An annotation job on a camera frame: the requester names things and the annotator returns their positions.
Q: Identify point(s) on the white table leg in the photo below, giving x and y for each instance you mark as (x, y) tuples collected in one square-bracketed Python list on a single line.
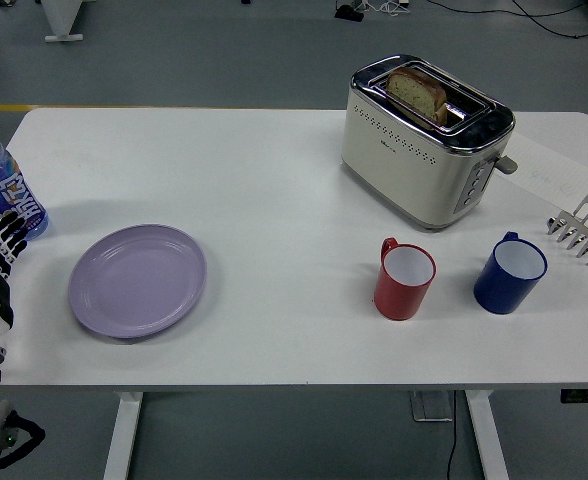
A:
[(121, 440), (486, 440)]

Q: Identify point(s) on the purple round plate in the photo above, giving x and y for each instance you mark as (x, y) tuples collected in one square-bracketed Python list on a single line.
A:
[(136, 282)]

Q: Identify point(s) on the white paper sheet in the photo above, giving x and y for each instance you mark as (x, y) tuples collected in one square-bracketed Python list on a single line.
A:
[(549, 170)]

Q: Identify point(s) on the blue mug white inside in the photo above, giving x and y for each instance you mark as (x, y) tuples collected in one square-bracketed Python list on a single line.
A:
[(499, 292)]

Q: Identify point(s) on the bread slice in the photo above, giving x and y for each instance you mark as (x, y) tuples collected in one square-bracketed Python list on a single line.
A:
[(419, 92)]

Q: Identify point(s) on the black table control panel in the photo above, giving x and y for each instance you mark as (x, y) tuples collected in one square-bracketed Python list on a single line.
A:
[(586, 396)]

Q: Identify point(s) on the white stand base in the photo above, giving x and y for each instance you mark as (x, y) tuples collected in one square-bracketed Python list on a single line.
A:
[(64, 20)]

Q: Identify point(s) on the cream and chrome toaster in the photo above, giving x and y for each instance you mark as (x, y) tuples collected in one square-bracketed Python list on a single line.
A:
[(399, 170)]

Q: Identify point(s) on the red mug white inside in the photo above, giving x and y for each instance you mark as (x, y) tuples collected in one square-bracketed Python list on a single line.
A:
[(399, 300)]

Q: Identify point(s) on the black box on floor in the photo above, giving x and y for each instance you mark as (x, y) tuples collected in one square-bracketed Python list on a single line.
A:
[(349, 12)]

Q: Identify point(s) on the silver metal rack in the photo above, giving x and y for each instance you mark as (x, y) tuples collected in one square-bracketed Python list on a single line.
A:
[(586, 225)]

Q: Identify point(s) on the grey table foot plate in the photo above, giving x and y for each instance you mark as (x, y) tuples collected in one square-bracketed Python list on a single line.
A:
[(431, 406)]

